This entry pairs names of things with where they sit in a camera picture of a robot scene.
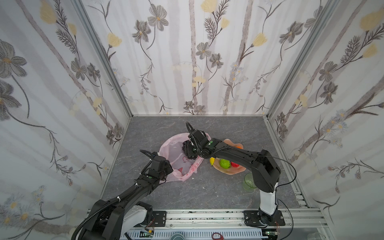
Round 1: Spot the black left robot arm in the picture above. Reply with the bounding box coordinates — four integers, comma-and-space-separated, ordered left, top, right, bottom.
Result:
71, 150, 173, 240

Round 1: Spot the peach scalloped plate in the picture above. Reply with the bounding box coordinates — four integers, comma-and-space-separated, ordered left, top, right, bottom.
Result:
213, 139, 246, 175

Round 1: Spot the yellow fake banana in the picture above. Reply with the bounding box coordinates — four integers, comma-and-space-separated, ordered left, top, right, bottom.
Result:
210, 158, 216, 166

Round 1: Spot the green translucent plastic cup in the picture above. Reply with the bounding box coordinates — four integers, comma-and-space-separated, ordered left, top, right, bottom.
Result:
243, 173, 257, 193

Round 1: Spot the red fake apple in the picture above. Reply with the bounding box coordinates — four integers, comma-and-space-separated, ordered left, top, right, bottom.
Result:
231, 162, 240, 168

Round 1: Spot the aluminium frame rail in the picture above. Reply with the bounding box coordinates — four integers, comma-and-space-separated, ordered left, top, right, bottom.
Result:
80, 208, 331, 240

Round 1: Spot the pink plastic bag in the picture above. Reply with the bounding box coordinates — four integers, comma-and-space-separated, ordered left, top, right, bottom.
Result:
158, 133, 204, 183

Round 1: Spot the green fake fruit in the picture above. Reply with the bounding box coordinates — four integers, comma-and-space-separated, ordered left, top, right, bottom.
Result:
219, 159, 232, 169

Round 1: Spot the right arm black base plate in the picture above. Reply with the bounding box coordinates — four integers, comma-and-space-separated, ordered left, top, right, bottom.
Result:
243, 210, 286, 228

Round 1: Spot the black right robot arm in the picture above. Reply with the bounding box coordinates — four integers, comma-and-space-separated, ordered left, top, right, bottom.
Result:
186, 122, 281, 228

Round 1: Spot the dark fake grape bunch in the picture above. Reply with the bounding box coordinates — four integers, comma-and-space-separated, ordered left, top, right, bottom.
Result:
182, 140, 198, 160

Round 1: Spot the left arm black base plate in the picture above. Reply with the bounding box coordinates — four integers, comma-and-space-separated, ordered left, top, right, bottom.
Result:
145, 211, 167, 228

